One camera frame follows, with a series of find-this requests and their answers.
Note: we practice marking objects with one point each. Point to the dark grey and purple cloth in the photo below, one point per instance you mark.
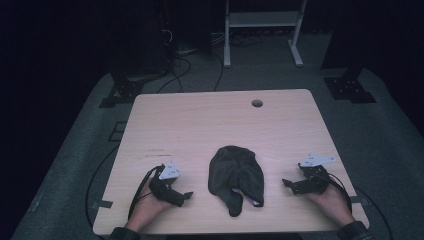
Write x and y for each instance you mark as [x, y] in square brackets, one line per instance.
[235, 176]

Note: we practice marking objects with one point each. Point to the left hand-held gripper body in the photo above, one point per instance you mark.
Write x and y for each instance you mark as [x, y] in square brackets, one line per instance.
[165, 190]

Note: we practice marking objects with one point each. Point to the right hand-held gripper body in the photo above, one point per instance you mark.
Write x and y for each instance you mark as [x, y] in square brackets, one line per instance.
[313, 176]

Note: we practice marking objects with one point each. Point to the grey tape strip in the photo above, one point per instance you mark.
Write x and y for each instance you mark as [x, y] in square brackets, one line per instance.
[358, 200]
[102, 204]

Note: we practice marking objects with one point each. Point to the black tape floor marking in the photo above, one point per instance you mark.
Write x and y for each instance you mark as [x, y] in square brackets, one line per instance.
[117, 131]

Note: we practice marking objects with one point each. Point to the person's left hand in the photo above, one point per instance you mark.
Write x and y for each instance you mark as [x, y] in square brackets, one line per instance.
[146, 208]

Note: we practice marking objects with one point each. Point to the white metal table frame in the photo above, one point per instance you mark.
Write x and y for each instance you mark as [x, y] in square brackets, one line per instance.
[263, 19]

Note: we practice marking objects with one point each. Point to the black metal stand base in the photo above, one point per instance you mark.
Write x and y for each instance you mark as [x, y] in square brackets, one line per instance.
[350, 89]
[121, 93]

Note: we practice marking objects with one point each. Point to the person's right hand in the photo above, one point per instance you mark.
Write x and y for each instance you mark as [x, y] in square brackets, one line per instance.
[330, 203]

